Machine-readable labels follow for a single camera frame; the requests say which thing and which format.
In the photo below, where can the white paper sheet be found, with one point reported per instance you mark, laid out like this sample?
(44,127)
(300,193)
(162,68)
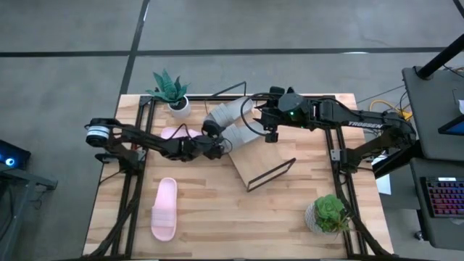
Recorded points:
(384,185)

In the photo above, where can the snake plant in white pot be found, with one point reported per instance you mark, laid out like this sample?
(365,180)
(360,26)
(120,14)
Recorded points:
(180,108)

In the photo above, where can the dark grey equipment stand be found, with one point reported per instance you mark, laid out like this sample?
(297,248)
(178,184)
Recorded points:
(21,181)

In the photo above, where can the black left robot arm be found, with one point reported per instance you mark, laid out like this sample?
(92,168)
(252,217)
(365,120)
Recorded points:
(152,143)

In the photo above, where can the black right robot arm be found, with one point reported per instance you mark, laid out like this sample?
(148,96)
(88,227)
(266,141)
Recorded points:
(362,123)

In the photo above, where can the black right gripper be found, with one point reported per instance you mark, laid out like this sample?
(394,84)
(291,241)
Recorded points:
(271,116)

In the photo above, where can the pink rubber slide sandal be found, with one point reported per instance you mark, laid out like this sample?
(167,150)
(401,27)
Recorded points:
(164,214)
(174,133)

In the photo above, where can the black pole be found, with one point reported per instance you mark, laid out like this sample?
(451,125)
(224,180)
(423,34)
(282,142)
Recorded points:
(438,58)

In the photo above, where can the grey side desk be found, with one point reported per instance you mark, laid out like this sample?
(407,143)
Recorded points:
(431,108)

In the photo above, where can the tablet with blue screen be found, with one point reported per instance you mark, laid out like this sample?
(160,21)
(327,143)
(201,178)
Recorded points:
(455,127)

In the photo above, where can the wooden shelf with black frame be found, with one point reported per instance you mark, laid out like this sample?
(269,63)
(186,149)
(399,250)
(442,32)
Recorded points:
(261,159)

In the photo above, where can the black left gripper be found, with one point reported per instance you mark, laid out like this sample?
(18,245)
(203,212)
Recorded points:
(212,148)

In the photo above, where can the computer case with blue light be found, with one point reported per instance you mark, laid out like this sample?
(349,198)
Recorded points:
(11,156)

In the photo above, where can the dark grey laptop desk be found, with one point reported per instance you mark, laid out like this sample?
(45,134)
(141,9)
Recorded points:
(435,232)

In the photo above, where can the laptop with backlit keyboard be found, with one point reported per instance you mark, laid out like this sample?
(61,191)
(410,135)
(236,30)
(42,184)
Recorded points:
(446,197)

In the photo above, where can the black aluminium rig frame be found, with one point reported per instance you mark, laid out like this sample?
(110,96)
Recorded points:
(195,98)

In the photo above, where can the green succulent in grey pot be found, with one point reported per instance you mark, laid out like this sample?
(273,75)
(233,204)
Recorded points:
(328,214)

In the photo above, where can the grey rubber slide sandal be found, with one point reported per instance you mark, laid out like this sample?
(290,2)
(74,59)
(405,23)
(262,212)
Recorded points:
(228,112)
(243,137)

